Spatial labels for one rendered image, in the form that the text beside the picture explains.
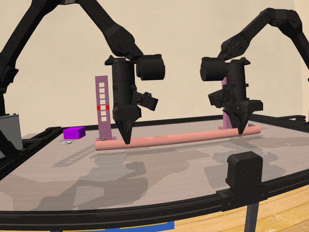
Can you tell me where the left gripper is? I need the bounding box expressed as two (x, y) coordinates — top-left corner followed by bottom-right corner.
(112, 81), (141, 144)

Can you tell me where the long salmon-pink rail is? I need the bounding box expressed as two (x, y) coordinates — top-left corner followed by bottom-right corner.
(95, 124), (261, 151)

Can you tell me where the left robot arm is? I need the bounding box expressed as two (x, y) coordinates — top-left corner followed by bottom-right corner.
(0, 0), (165, 117)

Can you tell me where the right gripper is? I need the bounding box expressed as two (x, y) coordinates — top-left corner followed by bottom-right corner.
(216, 80), (263, 135)

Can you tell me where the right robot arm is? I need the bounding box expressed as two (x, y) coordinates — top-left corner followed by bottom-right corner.
(200, 8), (309, 107)

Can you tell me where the purple block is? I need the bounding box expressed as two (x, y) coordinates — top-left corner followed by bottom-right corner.
(63, 127), (86, 139)

